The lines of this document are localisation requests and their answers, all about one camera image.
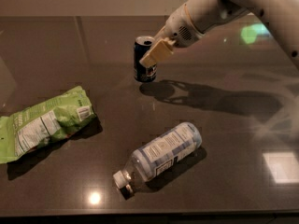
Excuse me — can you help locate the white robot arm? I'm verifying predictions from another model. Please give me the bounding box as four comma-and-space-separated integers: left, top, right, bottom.
140, 0, 299, 67

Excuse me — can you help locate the green chip bag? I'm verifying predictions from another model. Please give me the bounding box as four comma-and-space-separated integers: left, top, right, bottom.
0, 86, 96, 164

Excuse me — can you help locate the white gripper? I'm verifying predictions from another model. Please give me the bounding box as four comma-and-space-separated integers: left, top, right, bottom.
139, 4, 204, 67

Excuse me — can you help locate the clear blue-labelled plastic bottle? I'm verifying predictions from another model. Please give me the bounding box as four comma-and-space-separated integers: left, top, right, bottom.
113, 122, 202, 189

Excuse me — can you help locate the blue pepsi can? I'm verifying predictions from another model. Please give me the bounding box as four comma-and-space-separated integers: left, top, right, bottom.
133, 35, 158, 83

